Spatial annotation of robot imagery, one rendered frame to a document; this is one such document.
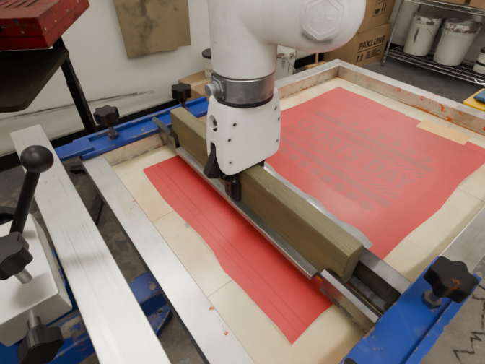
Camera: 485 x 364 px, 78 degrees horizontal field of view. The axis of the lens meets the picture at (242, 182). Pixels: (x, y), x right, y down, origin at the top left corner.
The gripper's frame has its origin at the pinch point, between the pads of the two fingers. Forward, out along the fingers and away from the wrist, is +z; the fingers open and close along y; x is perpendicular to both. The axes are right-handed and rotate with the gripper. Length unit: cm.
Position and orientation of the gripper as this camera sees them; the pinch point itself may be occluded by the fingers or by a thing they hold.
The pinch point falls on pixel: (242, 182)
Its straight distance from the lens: 47.6
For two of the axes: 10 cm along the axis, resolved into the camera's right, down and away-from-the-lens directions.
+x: -6.2, -5.3, 5.8
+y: 7.8, -4.1, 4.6
